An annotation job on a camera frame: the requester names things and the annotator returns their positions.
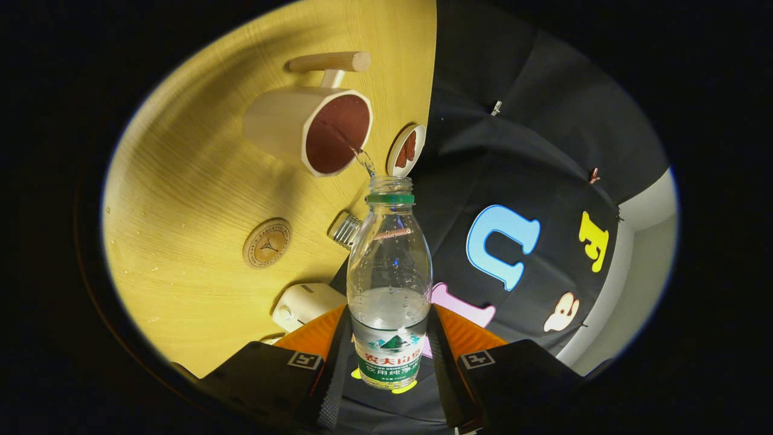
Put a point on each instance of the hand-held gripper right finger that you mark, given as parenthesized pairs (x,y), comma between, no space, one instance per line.
(447,386)

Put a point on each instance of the brown sausage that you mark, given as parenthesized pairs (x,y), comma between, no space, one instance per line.
(410,145)
(401,158)

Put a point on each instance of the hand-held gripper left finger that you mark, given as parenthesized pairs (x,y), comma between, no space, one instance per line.
(332,393)

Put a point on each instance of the black backdrop cloth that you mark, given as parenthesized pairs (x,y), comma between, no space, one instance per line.
(543,151)

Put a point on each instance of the round wooden coaster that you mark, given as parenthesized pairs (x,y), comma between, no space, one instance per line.
(266,243)

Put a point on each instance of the silver metal clip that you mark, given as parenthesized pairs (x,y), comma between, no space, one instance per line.
(496,108)

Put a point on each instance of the wooden table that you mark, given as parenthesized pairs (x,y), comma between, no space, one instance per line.
(181,181)

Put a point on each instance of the copper metal clip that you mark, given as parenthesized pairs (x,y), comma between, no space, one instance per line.
(595,176)

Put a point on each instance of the white round plate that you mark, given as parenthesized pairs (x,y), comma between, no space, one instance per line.
(392,152)

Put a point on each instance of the clear plastic juice bottle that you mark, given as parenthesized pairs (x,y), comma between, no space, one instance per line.
(389,338)

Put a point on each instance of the white toaster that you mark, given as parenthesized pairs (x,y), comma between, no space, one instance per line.
(305,302)

